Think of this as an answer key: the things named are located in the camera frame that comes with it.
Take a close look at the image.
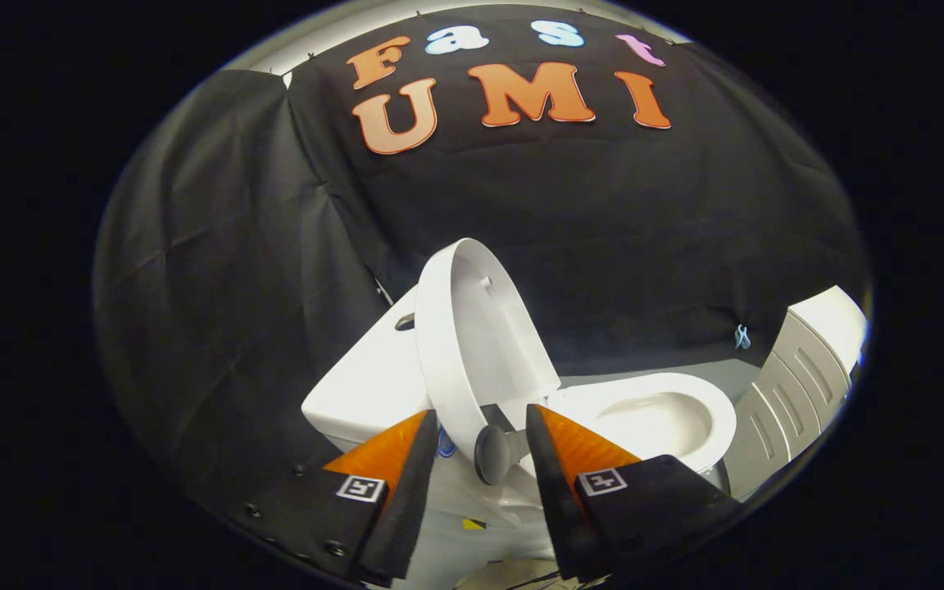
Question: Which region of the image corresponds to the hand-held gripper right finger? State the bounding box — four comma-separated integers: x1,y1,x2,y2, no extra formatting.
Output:
525,403,743,583

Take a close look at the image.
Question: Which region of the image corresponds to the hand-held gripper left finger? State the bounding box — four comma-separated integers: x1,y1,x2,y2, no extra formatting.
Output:
238,410,440,587

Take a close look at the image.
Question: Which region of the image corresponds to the white toilet lid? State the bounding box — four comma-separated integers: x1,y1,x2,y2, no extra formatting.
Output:
415,238,561,486

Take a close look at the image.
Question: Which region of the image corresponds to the white ceramic toilet body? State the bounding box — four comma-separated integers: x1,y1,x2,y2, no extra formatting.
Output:
302,287,737,579

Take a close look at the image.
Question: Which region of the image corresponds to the white plastic drawer cabinet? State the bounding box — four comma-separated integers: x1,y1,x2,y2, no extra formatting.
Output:
722,285,868,501

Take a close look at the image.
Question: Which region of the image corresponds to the black backdrop cloth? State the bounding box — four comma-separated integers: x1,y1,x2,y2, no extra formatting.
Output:
93,4,870,509

